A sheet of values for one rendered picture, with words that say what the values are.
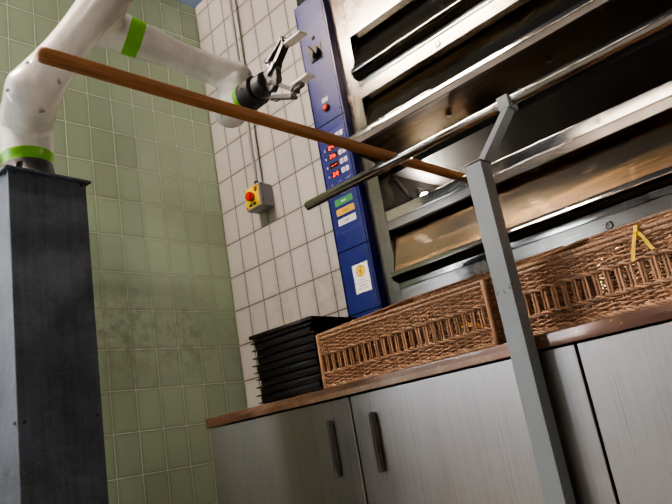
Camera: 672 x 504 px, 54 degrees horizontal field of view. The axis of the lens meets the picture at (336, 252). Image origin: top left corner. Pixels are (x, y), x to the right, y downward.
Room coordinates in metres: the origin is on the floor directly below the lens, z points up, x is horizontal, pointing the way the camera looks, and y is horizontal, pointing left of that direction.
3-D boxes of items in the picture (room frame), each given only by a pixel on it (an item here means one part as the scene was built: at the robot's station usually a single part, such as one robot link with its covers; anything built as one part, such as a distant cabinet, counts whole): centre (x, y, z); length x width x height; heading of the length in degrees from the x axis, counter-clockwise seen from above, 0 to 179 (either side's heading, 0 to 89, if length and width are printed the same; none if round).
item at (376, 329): (1.80, -0.26, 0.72); 0.56 x 0.49 x 0.28; 48
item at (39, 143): (1.56, 0.74, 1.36); 0.16 x 0.13 x 0.19; 32
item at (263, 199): (2.59, 0.28, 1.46); 0.10 x 0.07 x 0.10; 48
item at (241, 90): (1.80, 0.16, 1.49); 0.12 x 0.06 x 0.09; 138
